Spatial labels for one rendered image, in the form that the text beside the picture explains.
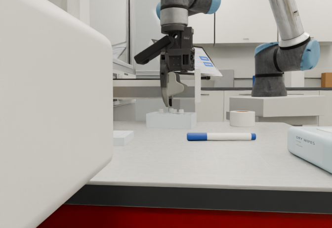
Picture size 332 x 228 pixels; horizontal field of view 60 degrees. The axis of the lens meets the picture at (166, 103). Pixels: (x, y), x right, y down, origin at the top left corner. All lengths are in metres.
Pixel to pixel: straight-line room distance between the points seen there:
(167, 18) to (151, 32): 2.00
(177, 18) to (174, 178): 0.51
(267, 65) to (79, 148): 1.18
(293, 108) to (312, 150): 0.80
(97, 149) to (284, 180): 0.23
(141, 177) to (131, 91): 0.60
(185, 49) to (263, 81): 0.62
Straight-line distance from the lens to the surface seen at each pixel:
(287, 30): 1.22
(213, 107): 3.98
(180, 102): 1.97
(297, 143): 0.47
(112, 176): 0.35
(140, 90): 0.92
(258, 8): 4.56
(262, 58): 1.32
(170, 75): 0.76
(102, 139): 0.20
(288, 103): 1.21
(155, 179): 0.34
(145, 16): 2.82
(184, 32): 0.78
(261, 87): 1.30
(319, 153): 0.42
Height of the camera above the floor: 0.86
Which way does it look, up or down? 3 degrees down
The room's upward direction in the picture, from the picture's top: straight up
